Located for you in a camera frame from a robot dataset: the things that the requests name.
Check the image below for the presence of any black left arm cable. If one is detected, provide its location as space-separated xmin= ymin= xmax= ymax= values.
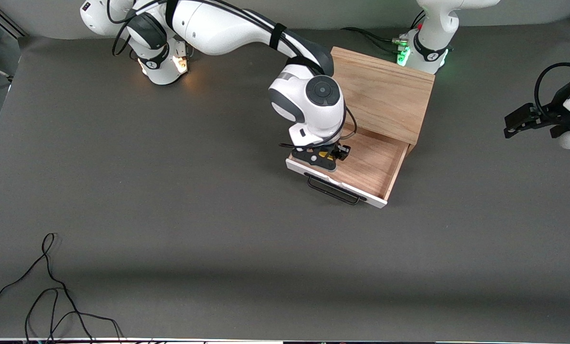
xmin=534 ymin=62 xmax=570 ymax=121

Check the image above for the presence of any light wooden drawer box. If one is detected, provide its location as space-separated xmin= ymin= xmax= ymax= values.
xmin=286 ymin=122 xmax=409 ymax=209

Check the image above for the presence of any black drawer handle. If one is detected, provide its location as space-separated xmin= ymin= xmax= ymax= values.
xmin=305 ymin=174 xmax=368 ymax=206

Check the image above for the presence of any aluminium frame rail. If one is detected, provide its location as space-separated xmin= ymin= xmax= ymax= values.
xmin=0 ymin=0 xmax=28 ymax=40

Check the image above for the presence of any wooden drawer cabinet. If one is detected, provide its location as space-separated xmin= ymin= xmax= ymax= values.
xmin=330 ymin=46 xmax=436 ymax=154

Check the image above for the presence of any thin black cable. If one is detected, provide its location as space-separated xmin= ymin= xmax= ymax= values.
xmin=0 ymin=233 xmax=97 ymax=344
xmin=24 ymin=287 xmax=125 ymax=344

